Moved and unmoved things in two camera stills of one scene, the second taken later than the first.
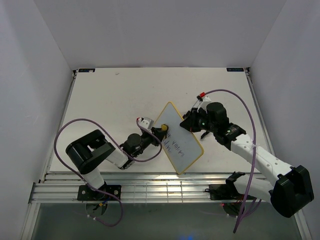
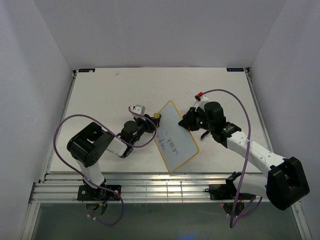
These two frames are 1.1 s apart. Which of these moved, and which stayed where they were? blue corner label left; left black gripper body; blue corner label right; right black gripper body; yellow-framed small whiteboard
Moved: yellow-framed small whiteboard; left black gripper body
Stayed: blue corner label right; right black gripper body; blue corner label left
